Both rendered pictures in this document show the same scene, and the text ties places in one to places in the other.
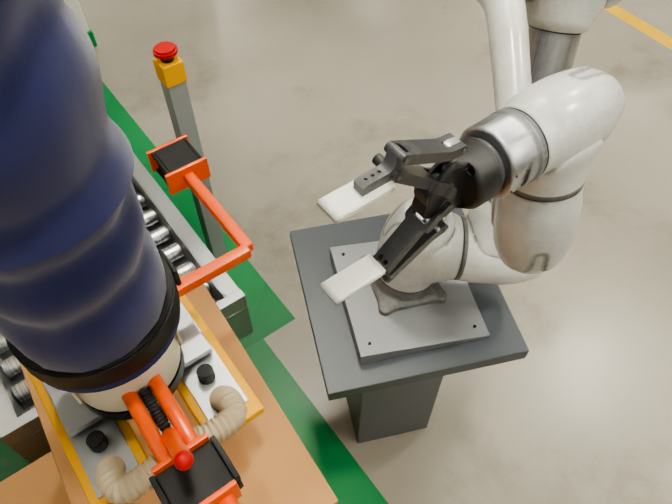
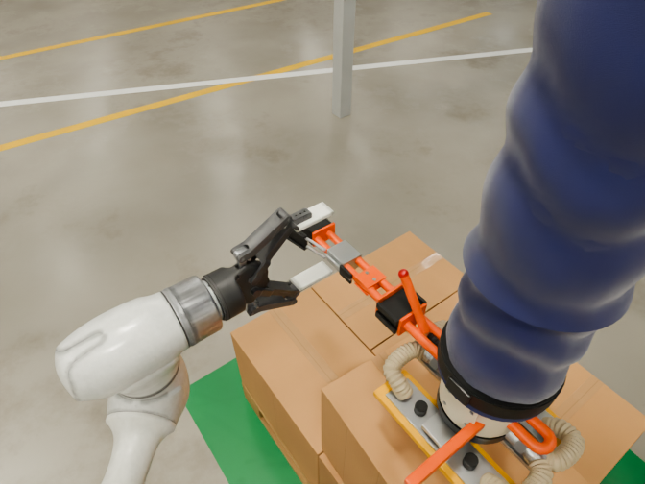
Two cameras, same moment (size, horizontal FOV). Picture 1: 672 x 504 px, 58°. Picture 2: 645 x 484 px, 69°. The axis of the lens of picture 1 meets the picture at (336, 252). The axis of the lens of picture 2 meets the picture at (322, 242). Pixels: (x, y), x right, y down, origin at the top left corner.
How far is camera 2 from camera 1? 91 cm
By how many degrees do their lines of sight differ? 83
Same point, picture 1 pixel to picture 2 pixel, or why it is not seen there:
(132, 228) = (464, 291)
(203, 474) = (396, 305)
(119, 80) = not seen: outside the picture
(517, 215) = not seen: hidden behind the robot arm
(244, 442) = (389, 425)
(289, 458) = (355, 415)
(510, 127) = (186, 287)
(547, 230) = not seen: hidden behind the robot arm
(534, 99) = (154, 311)
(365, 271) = (303, 277)
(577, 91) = (112, 315)
